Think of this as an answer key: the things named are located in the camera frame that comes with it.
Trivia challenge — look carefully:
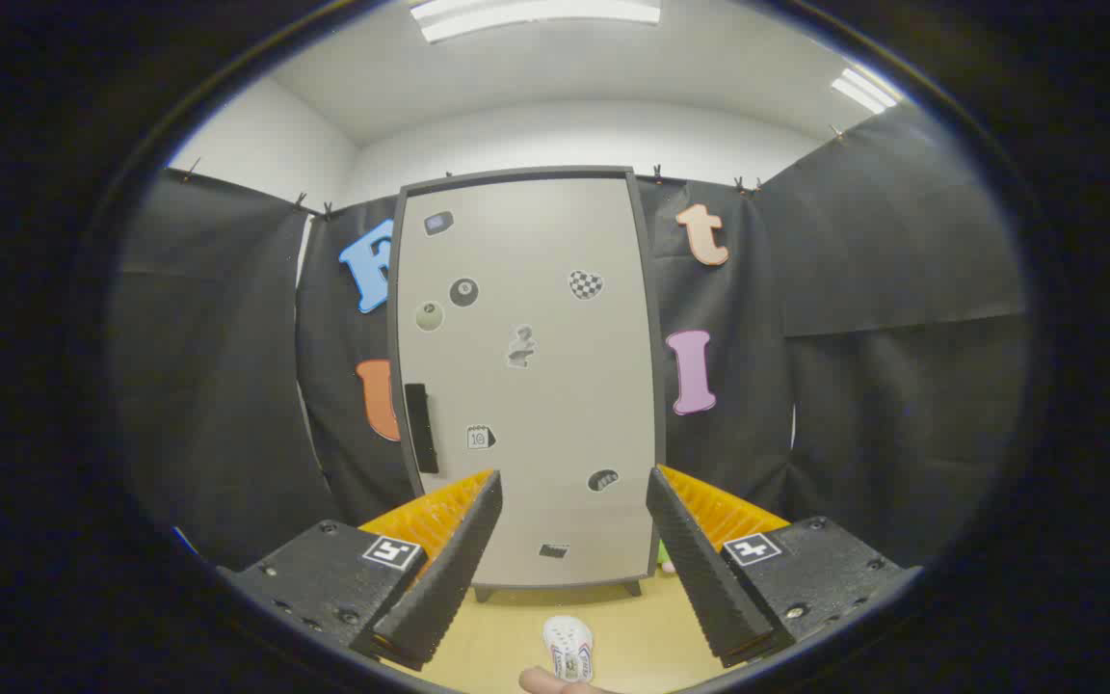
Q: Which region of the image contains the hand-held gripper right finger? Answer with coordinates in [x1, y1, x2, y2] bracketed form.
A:
[647, 465, 924, 669]

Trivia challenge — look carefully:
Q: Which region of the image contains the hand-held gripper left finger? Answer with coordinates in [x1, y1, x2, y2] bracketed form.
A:
[218, 469, 504, 673]

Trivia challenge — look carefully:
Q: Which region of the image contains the grey shoe cabinet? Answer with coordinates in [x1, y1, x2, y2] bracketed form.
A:
[386, 166, 667, 604]

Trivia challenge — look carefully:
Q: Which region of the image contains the white shoe red blue trim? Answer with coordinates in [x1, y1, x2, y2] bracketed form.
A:
[542, 615, 595, 683]

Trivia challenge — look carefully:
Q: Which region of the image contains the black door handle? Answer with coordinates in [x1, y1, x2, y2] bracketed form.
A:
[405, 383, 440, 474]

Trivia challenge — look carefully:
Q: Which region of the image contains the light grey shoe cabinet door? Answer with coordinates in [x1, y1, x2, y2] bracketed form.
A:
[396, 175, 658, 589]

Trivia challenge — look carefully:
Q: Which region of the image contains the black backdrop cloth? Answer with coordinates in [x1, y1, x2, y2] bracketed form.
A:
[112, 101, 1033, 570]

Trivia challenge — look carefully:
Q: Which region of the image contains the small ceiling light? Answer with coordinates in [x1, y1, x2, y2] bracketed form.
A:
[830, 66, 901, 115]

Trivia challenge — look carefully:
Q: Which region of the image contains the long ceiling light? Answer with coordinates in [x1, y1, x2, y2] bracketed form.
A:
[409, 0, 662, 44]

